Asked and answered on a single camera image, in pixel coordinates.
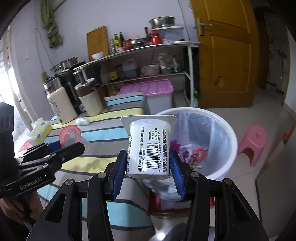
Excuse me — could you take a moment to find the white yogurt cup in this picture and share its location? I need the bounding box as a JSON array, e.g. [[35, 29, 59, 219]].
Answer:
[[120, 115, 177, 180]]

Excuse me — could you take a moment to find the clear plastic wrap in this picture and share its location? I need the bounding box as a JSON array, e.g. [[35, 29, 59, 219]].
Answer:
[[75, 118, 90, 126]]

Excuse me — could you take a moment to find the purple foil wrapper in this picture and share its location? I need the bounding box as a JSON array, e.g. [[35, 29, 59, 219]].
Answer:
[[170, 140, 194, 166]]

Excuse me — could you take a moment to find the white trash bin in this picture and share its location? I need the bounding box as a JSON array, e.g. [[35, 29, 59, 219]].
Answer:
[[160, 107, 238, 181]]

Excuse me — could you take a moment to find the metal kitchen shelf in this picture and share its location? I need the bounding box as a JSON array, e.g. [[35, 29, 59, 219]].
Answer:
[[73, 41, 201, 107]]

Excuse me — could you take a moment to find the person left hand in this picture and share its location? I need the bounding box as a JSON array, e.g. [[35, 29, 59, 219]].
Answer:
[[1, 191, 43, 225]]

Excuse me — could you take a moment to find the yellow white tissue pack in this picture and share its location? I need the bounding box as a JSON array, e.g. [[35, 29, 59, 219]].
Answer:
[[28, 118, 52, 146]]

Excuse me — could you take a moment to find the striped tablecloth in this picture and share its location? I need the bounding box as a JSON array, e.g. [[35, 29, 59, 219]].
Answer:
[[38, 92, 156, 240]]

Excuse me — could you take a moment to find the white electric kettle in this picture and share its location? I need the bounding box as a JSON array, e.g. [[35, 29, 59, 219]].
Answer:
[[43, 70, 81, 124]]

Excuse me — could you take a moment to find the cream brown lidded mug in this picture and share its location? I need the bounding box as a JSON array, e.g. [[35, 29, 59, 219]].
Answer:
[[74, 78, 105, 116]]

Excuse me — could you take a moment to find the pink plastic stool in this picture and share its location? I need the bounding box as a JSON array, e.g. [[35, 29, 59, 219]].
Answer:
[[237, 125, 267, 167]]

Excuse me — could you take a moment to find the pink lid storage box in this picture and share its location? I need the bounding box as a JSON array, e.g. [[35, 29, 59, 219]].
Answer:
[[118, 79, 174, 114]]

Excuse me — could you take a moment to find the steel cooking pot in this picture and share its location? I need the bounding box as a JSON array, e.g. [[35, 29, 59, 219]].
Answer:
[[51, 56, 78, 72]]

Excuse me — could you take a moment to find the white small bowl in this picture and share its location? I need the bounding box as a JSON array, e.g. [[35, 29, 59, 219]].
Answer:
[[91, 52, 104, 60]]

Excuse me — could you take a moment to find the wooden cutting board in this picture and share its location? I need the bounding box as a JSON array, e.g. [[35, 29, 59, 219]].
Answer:
[[86, 26, 109, 61]]

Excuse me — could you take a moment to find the green hanging cloth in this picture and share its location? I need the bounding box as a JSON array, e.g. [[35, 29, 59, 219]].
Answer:
[[41, 0, 63, 48]]

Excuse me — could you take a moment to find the red bottle on shelf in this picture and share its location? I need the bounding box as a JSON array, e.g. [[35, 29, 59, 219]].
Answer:
[[151, 29, 162, 45]]

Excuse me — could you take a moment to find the yellow wooden door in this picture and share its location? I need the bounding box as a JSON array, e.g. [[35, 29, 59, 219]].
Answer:
[[191, 0, 259, 108]]

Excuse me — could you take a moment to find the steel mixing bowl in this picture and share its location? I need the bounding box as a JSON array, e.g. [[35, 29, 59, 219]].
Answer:
[[149, 16, 175, 29]]

